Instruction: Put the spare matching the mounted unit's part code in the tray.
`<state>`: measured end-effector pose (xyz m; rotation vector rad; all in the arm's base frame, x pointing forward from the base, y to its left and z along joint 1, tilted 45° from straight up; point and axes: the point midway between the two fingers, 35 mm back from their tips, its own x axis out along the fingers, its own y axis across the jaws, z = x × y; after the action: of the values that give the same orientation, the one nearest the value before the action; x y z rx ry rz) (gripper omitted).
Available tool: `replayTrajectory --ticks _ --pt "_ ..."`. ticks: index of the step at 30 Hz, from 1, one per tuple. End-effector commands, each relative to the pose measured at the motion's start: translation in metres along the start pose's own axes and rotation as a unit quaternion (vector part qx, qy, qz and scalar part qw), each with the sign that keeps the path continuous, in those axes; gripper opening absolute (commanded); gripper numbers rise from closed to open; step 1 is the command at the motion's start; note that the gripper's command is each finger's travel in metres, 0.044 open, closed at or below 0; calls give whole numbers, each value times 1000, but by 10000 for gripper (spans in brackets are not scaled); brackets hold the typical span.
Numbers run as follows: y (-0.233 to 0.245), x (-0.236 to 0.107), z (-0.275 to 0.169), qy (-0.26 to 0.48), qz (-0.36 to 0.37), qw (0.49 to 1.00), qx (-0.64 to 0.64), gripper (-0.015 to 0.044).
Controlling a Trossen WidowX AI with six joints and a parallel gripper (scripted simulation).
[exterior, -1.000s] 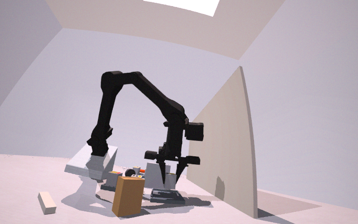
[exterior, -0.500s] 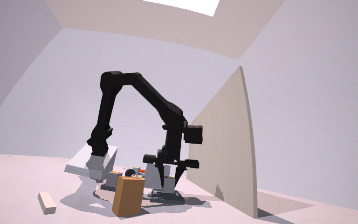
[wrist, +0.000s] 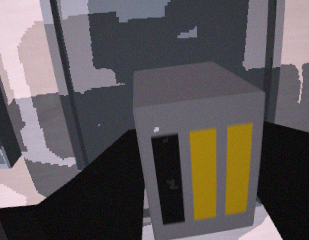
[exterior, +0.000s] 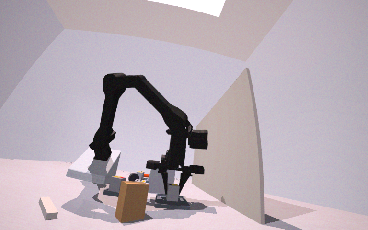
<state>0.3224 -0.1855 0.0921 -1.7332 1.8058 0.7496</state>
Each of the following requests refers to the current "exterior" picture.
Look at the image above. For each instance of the brown rectangular block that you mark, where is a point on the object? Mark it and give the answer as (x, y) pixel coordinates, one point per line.
(132, 201)

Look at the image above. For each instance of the pale pink rectangular block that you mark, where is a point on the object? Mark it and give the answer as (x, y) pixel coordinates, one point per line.
(48, 209)

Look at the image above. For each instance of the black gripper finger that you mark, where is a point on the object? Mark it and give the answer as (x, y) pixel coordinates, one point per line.
(183, 180)
(165, 179)

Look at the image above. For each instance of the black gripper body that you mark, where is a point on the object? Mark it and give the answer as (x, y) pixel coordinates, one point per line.
(176, 157)

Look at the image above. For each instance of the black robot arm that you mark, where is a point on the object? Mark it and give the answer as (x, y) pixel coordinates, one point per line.
(114, 85)

